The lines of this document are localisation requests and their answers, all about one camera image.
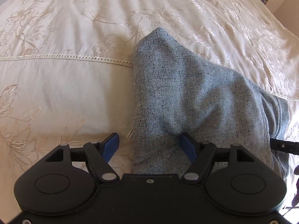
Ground grey sweatpants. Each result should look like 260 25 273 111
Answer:
133 28 289 178

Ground cream embroidered bedspread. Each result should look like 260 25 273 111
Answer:
1 0 298 223

